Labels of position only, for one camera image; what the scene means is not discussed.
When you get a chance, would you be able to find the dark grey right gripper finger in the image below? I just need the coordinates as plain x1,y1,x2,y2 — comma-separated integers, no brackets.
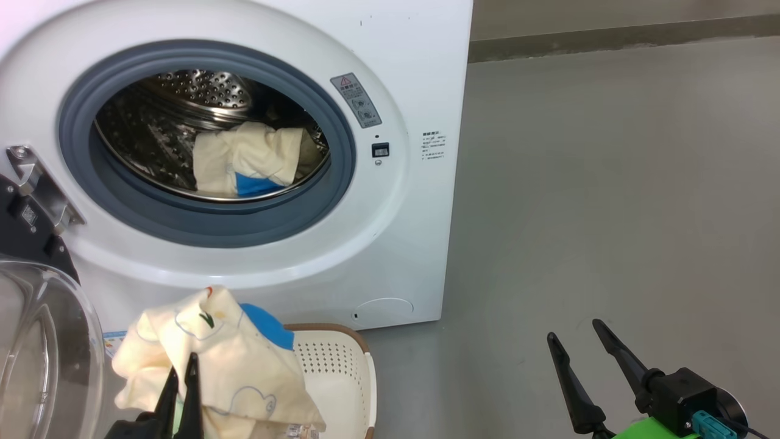
592,319,664,415
547,332,616,437

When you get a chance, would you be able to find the cream garment with orange mark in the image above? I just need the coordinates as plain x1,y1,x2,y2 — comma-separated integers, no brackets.
113,285,327,439

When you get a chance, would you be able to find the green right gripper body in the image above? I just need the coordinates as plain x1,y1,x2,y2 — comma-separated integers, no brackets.
612,418,700,439

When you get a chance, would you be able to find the small printed text label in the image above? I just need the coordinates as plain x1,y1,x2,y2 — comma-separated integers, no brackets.
420,130,447,162

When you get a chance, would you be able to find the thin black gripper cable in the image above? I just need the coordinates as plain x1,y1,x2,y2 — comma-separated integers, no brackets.
722,416,771,439

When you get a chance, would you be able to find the grey rubber door gasket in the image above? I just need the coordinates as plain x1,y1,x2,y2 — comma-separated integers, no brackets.
58,40,357,249

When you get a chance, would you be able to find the teal cable connector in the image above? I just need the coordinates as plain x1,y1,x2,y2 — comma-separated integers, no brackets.
692,410,738,439

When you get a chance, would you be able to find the blue energy label sticker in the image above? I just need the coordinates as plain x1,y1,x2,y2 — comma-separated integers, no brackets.
102,330,127,359

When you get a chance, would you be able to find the cream garment with blue part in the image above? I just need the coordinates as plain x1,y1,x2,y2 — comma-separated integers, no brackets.
193,121,305,199

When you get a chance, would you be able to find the black round glass washer door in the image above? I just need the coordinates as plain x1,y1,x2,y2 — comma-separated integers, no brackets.
0,174,105,439

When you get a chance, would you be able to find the stainless steel washing machine drum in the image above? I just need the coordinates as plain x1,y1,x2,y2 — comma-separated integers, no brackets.
94,69,331,202

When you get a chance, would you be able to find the grey warning sticker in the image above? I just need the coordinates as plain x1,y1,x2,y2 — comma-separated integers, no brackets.
330,73,383,129

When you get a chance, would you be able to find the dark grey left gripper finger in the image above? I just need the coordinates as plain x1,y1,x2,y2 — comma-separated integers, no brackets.
152,366,179,439
175,352,205,439

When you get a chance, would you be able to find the white front-load washing machine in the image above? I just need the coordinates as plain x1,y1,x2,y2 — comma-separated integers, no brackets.
0,0,474,335

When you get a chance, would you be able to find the metal door hinge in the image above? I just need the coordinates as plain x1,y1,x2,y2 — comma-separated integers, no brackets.
6,145,86,235

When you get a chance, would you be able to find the round white filter cover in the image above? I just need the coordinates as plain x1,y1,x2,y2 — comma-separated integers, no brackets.
352,297,415,323

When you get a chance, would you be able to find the cream perforated laundry basket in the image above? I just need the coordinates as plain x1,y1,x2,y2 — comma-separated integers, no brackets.
283,323,377,439

